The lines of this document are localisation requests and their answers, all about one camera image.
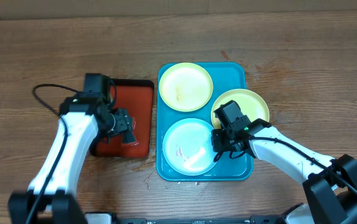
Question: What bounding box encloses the red tray with black rim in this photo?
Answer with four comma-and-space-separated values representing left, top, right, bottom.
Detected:
90, 79, 154, 159

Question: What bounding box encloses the dark hourglass sponge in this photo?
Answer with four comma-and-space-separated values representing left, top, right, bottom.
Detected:
121, 117, 138, 147

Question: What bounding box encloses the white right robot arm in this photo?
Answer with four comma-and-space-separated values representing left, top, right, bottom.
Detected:
211, 119, 357, 223

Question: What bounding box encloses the yellow plate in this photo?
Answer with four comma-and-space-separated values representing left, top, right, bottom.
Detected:
210, 89, 269, 129
159, 62, 214, 112

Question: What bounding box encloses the teal plastic tray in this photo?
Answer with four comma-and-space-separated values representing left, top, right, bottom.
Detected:
156, 62, 253, 182

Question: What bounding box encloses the light blue plate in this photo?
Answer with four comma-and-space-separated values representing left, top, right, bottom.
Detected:
162, 118, 216, 176

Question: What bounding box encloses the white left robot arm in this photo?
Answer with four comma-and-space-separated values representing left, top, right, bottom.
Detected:
8, 95, 136, 223

